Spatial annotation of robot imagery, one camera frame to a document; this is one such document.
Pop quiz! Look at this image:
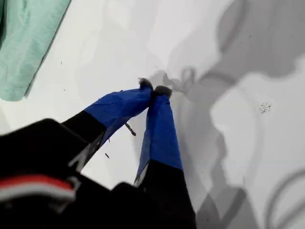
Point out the red white arm wire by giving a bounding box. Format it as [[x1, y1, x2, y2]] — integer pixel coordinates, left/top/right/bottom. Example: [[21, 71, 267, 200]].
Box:
[[0, 175, 78, 206]]

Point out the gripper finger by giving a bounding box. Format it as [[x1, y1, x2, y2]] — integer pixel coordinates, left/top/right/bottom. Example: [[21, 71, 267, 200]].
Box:
[[133, 85, 197, 229], [61, 77, 153, 171]]

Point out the pale green T-shirt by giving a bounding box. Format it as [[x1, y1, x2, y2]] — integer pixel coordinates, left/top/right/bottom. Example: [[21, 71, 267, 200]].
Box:
[[0, 0, 72, 101]]

